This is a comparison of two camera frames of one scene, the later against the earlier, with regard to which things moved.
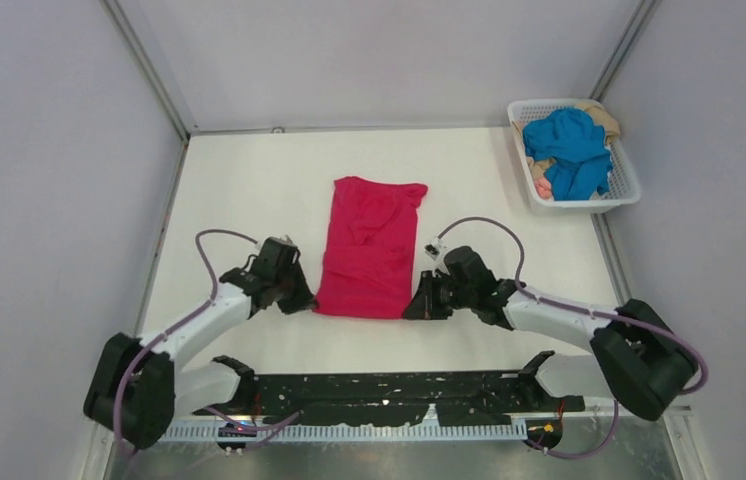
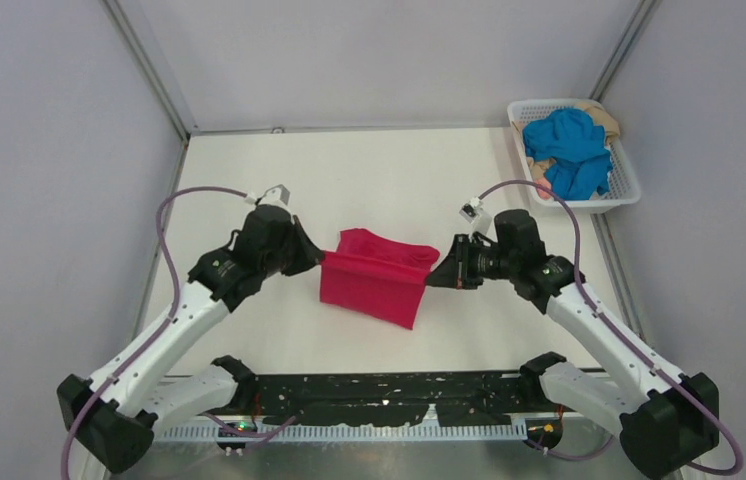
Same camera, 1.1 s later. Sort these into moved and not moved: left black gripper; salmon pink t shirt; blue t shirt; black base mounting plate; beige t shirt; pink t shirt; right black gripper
Moved: pink t shirt; right black gripper; left black gripper
Not moved: beige t shirt; blue t shirt; salmon pink t shirt; black base mounting plate
